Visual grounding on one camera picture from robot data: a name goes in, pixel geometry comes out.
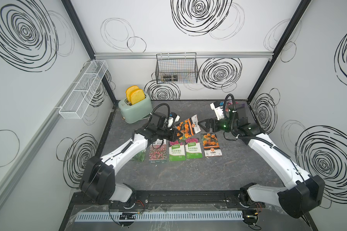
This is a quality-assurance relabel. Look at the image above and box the yellow toast slice back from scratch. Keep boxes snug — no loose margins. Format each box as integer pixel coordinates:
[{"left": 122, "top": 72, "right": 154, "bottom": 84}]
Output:
[{"left": 126, "top": 85, "right": 139, "bottom": 102}]

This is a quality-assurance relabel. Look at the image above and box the pink flower field seed packet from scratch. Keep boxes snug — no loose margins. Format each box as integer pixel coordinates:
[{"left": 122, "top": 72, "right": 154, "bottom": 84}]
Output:
[{"left": 149, "top": 139, "right": 167, "bottom": 164}]

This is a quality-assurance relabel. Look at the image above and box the orange marigold seed packet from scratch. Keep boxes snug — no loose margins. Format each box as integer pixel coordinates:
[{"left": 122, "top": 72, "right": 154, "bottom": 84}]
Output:
[
  {"left": 201, "top": 133, "right": 223, "bottom": 157},
  {"left": 175, "top": 115, "right": 201, "bottom": 141}
]

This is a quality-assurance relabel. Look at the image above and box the green leafy seed packet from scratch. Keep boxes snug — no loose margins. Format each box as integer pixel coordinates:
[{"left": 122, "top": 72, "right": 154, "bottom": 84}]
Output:
[{"left": 131, "top": 150, "right": 146, "bottom": 162}]

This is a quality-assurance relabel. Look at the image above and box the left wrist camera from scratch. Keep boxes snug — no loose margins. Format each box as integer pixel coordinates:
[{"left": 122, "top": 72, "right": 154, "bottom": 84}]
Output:
[{"left": 167, "top": 112, "right": 180, "bottom": 129}]

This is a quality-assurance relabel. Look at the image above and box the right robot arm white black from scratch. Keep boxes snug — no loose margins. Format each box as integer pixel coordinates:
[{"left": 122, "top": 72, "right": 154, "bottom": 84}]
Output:
[{"left": 198, "top": 108, "right": 325, "bottom": 218}]

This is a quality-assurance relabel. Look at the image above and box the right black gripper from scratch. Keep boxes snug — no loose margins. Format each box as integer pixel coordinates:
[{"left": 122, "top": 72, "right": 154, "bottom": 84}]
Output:
[{"left": 199, "top": 115, "right": 237, "bottom": 133}]

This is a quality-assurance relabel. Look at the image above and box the yellow toast slice front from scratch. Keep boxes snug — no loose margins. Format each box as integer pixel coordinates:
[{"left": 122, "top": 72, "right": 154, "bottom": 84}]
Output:
[{"left": 130, "top": 89, "right": 145, "bottom": 105}]

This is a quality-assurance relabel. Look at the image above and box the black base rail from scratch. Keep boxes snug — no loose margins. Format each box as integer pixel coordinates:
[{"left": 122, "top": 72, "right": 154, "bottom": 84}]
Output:
[{"left": 70, "top": 190, "right": 270, "bottom": 211}]

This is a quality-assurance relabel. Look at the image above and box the white wire wall shelf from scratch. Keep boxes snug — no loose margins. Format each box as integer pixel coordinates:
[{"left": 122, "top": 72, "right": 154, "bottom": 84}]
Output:
[{"left": 59, "top": 60, "right": 108, "bottom": 119}]

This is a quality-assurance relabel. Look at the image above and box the yellow toast slice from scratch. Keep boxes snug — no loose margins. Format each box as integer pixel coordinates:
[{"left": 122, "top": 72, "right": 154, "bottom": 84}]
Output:
[
  {"left": 126, "top": 85, "right": 139, "bottom": 102},
  {"left": 130, "top": 89, "right": 145, "bottom": 105}
]

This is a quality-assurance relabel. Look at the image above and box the black wire wall basket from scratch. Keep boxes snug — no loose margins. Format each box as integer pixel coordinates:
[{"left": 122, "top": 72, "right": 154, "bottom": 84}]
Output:
[{"left": 155, "top": 53, "right": 199, "bottom": 84}]

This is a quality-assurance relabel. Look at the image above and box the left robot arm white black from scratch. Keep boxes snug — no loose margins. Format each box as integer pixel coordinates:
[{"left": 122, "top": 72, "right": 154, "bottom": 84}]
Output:
[{"left": 79, "top": 113, "right": 183, "bottom": 207}]

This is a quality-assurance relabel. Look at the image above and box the white slotted cable duct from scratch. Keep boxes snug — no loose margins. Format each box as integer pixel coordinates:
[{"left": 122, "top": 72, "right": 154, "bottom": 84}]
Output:
[{"left": 74, "top": 211, "right": 244, "bottom": 223}]

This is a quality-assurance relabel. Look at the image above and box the dark object in basket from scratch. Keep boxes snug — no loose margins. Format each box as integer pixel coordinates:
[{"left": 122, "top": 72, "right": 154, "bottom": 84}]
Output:
[{"left": 161, "top": 75, "right": 178, "bottom": 82}]

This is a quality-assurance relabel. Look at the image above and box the green white impatiens seed packet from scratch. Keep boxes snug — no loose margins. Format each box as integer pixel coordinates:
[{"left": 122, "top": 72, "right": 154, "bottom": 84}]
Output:
[{"left": 169, "top": 141, "right": 186, "bottom": 162}]

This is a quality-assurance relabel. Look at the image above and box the mint green toaster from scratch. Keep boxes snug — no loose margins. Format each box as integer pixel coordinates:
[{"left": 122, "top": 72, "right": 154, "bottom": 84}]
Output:
[{"left": 118, "top": 93, "right": 153, "bottom": 124}]

